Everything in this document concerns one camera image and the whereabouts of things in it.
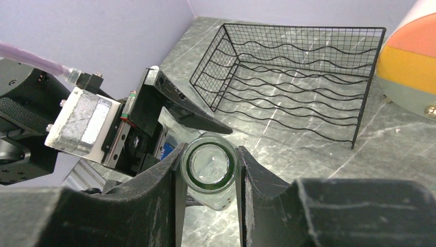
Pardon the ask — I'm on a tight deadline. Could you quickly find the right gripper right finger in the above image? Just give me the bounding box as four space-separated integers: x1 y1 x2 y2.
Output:
237 146 435 246

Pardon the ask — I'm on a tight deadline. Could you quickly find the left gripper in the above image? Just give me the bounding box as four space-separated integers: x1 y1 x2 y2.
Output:
102 68 233 177

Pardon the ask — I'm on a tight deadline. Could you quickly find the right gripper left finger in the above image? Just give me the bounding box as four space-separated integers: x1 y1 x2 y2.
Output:
1 144 187 246

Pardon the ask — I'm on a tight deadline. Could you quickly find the clear glass bottle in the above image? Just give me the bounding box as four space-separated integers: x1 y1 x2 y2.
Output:
180 132 239 211

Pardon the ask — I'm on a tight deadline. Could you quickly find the blue square bottle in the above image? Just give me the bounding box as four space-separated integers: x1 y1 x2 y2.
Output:
160 134 178 160

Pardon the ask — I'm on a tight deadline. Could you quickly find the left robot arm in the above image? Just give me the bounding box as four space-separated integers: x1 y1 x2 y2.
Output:
1 59 232 185

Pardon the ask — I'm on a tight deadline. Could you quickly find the round cream drawer cabinet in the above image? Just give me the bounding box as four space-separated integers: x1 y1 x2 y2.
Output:
375 0 435 121

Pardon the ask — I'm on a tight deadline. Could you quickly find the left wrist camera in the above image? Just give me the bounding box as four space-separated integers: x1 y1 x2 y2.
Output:
44 87 121 163

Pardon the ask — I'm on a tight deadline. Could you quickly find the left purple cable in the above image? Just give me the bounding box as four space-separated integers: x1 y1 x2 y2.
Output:
0 41 82 84

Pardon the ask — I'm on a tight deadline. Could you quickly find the black wire wine rack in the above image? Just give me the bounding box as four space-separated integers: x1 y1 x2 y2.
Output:
189 23 386 146

